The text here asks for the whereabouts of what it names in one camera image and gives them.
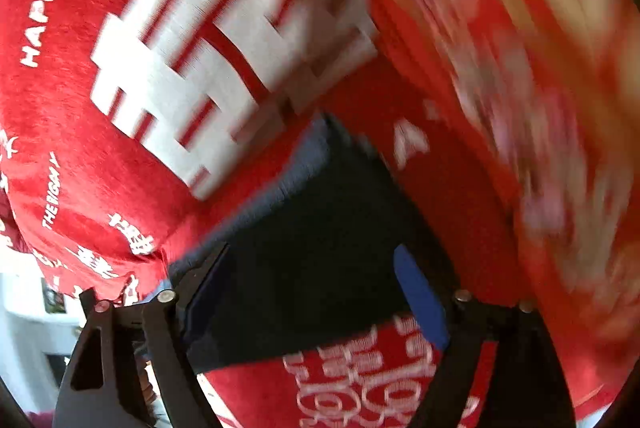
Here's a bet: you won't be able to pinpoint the red sofa back cushion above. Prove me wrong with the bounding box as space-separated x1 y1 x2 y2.
1 0 375 300

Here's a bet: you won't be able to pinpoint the red sofa seat cover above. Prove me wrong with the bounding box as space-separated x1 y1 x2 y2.
199 57 616 428

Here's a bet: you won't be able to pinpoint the dark navy pants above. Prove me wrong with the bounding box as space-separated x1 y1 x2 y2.
169 115 456 373

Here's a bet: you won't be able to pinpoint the red floral throw pillow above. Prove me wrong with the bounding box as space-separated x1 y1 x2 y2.
385 0 639 353

